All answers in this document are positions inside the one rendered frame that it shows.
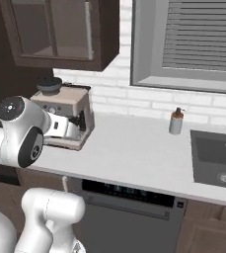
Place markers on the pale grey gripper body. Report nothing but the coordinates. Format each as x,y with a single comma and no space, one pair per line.
73,131

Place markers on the dark brown tall cabinet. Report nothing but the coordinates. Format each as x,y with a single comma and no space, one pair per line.
2,79

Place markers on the beige coffee machine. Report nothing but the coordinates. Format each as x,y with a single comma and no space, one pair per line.
72,101

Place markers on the glass cupboard door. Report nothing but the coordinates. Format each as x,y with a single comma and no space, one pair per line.
70,29

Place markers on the dark brown wall cupboard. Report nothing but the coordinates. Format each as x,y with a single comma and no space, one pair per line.
109,33

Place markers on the dark grey sink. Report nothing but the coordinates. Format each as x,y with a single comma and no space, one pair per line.
216,158

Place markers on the grey dishwasher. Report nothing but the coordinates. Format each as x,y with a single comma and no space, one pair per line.
127,227

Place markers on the grey window with blinds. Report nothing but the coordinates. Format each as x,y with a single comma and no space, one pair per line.
190,39

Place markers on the grey soap dispenser bottle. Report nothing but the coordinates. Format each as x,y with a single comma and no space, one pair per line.
176,123

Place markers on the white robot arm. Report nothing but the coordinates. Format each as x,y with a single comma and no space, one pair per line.
19,131

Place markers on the brown narrow base cupboard door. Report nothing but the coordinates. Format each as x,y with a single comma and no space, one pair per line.
43,180

